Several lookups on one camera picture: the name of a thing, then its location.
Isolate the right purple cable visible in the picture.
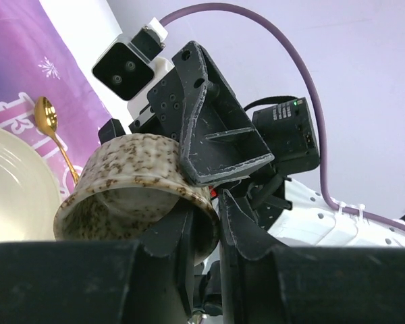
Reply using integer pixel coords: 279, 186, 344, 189
158, 2, 405, 237

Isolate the cream round plate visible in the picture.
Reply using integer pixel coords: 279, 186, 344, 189
0, 128, 61, 242

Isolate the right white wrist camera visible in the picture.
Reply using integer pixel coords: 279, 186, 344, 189
92, 18, 173, 120

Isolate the gold spoon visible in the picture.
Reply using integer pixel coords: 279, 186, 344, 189
34, 97, 79, 184

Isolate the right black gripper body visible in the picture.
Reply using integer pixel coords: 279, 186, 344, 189
98, 70, 184, 142

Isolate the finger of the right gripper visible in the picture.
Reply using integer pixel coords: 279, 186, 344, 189
173, 41, 274, 186

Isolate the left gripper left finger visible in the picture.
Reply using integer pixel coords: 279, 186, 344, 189
0, 211, 194, 323

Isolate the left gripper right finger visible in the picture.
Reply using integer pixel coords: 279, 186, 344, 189
219, 190, 405, 323

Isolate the purple printed placemat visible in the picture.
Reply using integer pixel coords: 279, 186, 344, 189
0, 1, 111, 198

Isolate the speckled ceramic cup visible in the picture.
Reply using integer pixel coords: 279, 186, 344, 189
53, 134, 219, 263

